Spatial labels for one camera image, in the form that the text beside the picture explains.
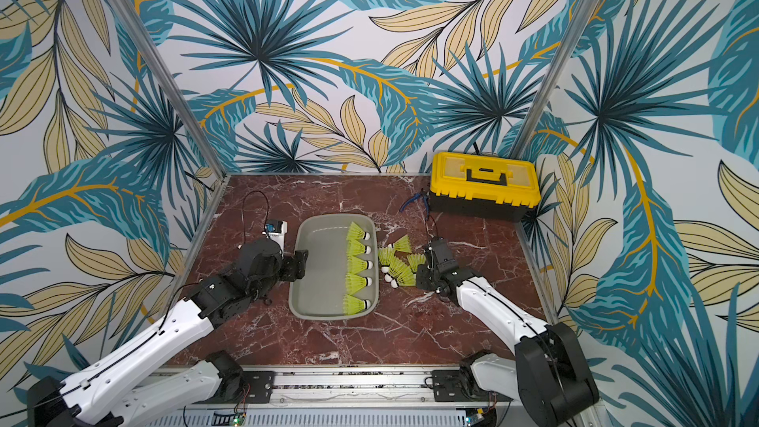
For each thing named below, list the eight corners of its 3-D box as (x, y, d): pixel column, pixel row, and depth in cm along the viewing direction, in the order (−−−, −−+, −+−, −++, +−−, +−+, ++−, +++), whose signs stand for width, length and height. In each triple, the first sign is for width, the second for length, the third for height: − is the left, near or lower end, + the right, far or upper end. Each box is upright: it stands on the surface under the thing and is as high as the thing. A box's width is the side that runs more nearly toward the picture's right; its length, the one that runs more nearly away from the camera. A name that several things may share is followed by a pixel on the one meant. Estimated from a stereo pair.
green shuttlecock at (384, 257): (377, 273, 93) (377, 268, 90) (377, 253, 98) (378, 247, 95) (394, 273, 93) (395, 268, 91) (394, 253, 98) (394, 247, 95)
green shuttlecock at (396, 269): (383, 279, 93) (383, 273, 90) (395, 263, 97) (396, 256, 93) (396, 287, 92) (396, 281, 88) (407, 270, 95) (409, 264, 92)
